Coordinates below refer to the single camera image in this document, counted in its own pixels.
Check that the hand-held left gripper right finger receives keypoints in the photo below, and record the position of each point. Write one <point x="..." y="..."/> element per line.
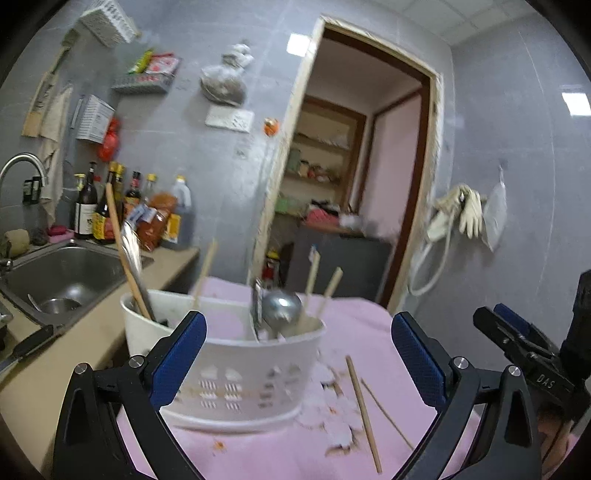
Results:
<point x="418" y="360"/>

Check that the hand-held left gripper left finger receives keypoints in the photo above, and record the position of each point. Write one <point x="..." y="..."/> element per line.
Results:
<point x="180" y="355"/>

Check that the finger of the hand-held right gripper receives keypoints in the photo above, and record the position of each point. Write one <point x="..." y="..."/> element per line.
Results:
<point x="512" y="316"/>
<point x="494" y="330"/>

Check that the white plastic utensil basket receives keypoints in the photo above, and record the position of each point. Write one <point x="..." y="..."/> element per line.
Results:
<point x="231" y="355"/>

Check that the long thick wooden chopstick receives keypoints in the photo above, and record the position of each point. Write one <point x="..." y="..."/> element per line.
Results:
<point x="364" y="415"/>
<point x="121" y="240"/>

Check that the stainless steel utensil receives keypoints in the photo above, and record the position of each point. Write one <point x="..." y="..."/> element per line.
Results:
<point x="135" y="256"/>

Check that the stainless steel ladle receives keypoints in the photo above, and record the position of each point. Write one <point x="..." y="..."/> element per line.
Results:
<point x="281" y="307"/>

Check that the person's right hand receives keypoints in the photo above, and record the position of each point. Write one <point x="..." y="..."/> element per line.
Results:
<point x="551" y="429"/>

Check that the thin bamboo skewer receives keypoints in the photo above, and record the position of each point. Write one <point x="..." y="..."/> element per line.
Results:
<point x="385" y="410"/>

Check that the clear plastic bag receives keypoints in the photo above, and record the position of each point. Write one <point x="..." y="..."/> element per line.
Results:
<point x="494" y="217"/>

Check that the dark grey cabinet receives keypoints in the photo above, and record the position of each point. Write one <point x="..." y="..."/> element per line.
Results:
<point x="351" y="263"/>

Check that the red bottle yellow cap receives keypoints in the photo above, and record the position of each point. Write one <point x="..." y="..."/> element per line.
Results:
<point x="272" y="267"/>

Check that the orange seasoning packet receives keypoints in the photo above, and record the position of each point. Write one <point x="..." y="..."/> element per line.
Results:
<point x="157" y="221"/>

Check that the stainless steel sink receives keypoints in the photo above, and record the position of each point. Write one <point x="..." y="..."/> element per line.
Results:
<point x="69" y="272"/>

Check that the large cooking oil jug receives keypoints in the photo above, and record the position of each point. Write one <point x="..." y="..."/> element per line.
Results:
<point x="178" y="217"/>

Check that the pink floral blanket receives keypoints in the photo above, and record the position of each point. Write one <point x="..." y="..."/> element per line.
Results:
<point x="286" y="452"/>

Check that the white and blue packet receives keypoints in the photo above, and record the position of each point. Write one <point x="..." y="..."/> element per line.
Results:
<point x="141" y="216"/>

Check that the pink soap dish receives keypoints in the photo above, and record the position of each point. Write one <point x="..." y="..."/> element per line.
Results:
<point x="61" y="233"/>

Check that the pink cloth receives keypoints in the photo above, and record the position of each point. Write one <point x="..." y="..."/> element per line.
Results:
<point x="323" y="218"/>

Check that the clear bottle yellow cap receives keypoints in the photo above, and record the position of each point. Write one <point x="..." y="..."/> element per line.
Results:
<point x="150" y="187"/>

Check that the dark sauce bottle red cap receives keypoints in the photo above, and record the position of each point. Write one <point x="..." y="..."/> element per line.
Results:
<point x="133" y="189"/>

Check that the dark bottle white label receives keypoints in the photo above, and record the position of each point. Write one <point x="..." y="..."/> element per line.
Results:
<point x="85" y="207"/>

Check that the dark bottle yellow cap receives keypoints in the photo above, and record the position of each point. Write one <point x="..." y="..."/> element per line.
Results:
<point x="120" y="182"/>

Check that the green box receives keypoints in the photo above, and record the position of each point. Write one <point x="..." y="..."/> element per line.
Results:
<point x="287" y="205"/>

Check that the green sponge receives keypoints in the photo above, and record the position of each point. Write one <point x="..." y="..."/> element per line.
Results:
<point x="17" y="242"/>

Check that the wooden shelf cabinet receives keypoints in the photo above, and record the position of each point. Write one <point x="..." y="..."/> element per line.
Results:
<point x="323" y="157"/>

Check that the red plastic bag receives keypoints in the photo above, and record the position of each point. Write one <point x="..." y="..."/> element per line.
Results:
<point x="110" y="138"/>

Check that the chrome faucet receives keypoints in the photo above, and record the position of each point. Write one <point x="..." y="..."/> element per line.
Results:
<point x="18" y="159"/>

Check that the hanging beige cloth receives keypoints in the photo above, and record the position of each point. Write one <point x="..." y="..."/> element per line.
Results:
<point x="55" y="124"/>

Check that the hanging grey plastic bag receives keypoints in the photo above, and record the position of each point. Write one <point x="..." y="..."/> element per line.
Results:
<point x="224" y="83"/>

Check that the red packet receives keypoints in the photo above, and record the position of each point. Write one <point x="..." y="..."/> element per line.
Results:
<point x="162" y="65"/>

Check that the green packet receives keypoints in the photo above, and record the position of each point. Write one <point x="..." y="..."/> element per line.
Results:
<point x="140" y="62"/>

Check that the hanging wooden cutting board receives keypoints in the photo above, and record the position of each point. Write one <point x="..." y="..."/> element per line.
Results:
<point x="44" y="92"/>

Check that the white wall socket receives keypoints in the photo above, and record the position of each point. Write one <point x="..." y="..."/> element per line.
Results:
<point x="229" y="118"/>

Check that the wooden door frame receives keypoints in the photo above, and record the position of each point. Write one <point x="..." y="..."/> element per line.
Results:
<point x="295" y="138"/>

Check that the orange wall hook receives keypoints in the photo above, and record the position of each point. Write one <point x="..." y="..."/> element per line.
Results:
<point x="271" y="127"/>

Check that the white wall rack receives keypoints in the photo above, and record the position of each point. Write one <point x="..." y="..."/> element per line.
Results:
<point x="94" y="117"/>

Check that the grey wall shelf rack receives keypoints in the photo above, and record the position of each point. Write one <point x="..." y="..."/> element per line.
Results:
<point x="141" y="85"/>

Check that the white wall basket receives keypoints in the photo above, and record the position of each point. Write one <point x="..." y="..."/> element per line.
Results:
<point x="108" y="21"/>

